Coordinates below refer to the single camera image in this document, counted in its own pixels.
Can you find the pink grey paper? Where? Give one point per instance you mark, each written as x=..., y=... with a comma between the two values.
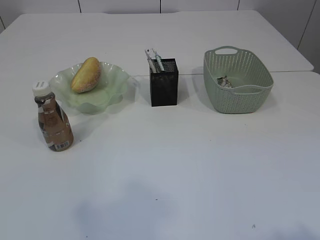
x=224, y=82

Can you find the light blue pen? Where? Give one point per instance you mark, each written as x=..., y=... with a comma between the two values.
x=159, y=60

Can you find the brown coffee bottle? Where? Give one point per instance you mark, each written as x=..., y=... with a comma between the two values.
x=52, y=120

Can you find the clear plastic ruler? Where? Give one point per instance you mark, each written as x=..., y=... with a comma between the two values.
x=150, y=61

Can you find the green plastic woven basket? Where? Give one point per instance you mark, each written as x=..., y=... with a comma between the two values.
x=251, y=80

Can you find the black mesh pen holder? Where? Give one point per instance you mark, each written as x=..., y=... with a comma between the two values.
x=164, y=84

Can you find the green glass wavy plate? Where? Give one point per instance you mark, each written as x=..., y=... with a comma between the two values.
x=109, y=90

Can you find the yellow sugared bread bun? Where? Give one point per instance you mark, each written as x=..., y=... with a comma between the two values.
x=87, y=77

